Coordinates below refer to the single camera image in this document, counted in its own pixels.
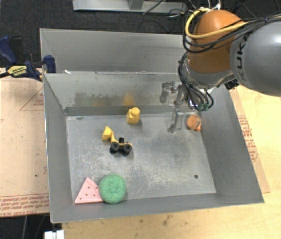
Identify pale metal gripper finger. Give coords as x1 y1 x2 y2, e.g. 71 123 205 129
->
159 81 175 104
167 110 184 134

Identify orange toy ball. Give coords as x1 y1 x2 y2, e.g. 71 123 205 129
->
186 115 202 132

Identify yellow toy bottle block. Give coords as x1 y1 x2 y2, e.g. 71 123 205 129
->
126 107 141 125

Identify grey metal bin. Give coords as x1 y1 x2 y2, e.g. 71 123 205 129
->
39 28 265 224

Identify yellow toy loader, black wheels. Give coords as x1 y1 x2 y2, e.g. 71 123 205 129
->
101 125 133 157

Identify green round sponge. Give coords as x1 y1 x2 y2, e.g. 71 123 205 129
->
98 174 127 205

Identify pink triangular block with holes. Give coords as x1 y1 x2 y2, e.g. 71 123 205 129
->
74 177 104 205

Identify brown cardboard board, red print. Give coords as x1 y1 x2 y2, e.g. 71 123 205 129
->
0 67 271 219

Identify black cylinder on white bracket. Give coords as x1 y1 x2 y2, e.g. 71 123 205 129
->
206 78 240 96

